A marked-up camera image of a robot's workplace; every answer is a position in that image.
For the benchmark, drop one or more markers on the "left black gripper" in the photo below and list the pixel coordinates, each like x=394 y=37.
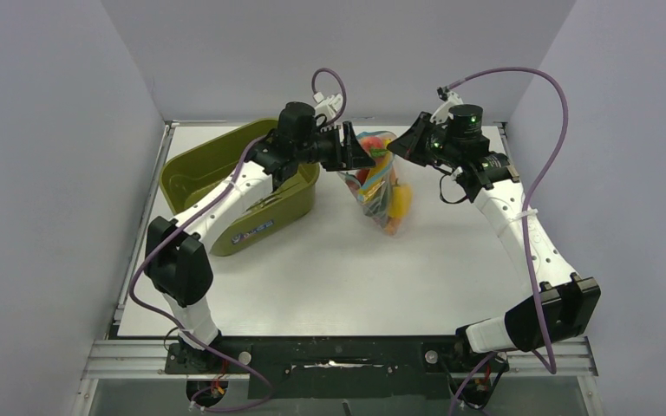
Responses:
x=350 y=155

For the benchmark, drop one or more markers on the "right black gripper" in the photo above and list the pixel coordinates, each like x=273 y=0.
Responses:
x=408 y=145

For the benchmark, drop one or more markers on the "clear zip top bag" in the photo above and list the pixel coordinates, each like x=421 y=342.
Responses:
x=375 y=208

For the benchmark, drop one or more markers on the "olive green plastic bin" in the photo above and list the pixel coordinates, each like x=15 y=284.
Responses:
x=189 y=176

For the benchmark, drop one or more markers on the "pink toy peach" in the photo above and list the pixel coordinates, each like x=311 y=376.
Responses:
x=375 y=146

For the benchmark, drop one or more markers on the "yellow toy banana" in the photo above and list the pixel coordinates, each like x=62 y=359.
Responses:
x=377 y=175

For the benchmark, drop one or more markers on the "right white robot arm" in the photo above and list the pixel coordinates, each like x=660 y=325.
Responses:
x=560 y=302

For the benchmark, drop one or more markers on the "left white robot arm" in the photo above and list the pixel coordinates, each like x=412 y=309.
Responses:
x=176 y=260

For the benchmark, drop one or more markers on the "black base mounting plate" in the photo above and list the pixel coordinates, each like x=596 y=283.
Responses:
x=338 y=367

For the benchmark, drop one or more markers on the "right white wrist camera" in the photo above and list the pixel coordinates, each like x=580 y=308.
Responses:
x=449 y=99

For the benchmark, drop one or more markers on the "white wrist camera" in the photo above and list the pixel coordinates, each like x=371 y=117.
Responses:
x=449 y=99
x=328 y=105

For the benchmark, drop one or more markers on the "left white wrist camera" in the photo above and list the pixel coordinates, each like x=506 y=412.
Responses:
x=328 y=105

